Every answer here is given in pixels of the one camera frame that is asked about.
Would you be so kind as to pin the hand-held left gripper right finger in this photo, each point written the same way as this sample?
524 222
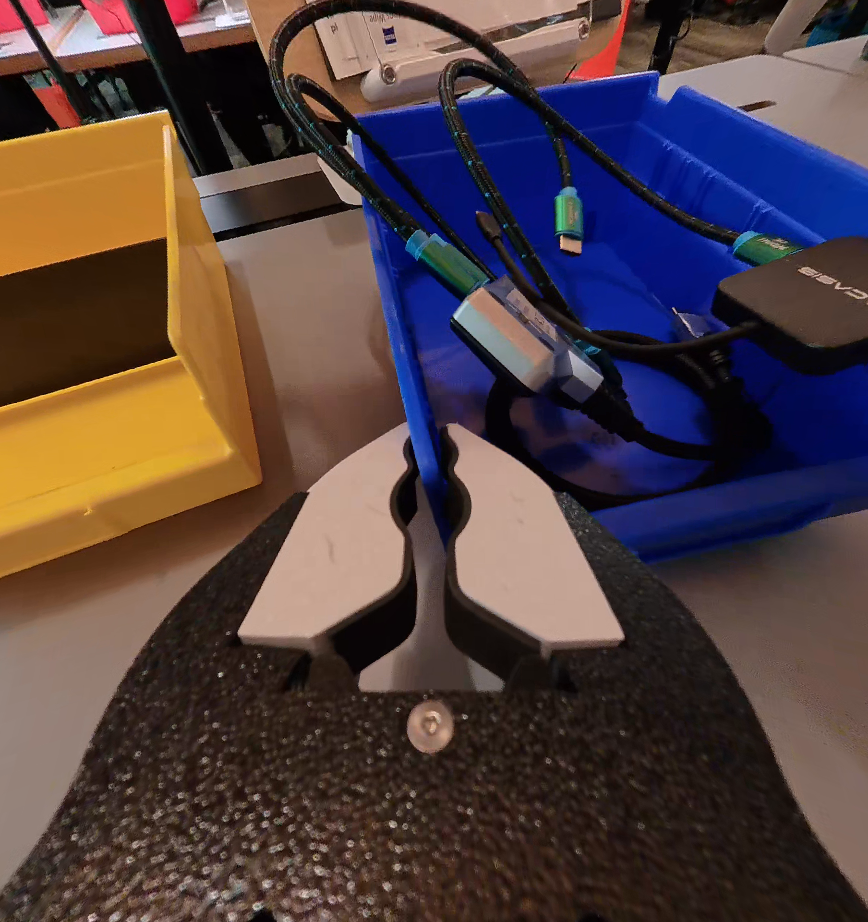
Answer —
527 569

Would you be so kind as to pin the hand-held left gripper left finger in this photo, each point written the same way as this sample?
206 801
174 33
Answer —
333 554

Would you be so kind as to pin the blue plastic bin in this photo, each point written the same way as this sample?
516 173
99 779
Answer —
693 144

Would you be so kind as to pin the grey metal hub adapter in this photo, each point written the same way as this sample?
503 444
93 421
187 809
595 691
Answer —
509 338

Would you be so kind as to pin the yellow plastic bin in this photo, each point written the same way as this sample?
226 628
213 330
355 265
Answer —
81 461

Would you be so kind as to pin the black tripod pole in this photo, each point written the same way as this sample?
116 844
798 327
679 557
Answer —
167 79

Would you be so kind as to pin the background wooden desk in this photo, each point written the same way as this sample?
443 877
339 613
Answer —
117 40

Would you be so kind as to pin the red plastic container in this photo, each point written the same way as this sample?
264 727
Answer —
175 8

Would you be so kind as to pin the white bracket with screws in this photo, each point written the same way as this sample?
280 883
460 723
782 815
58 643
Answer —
477 61

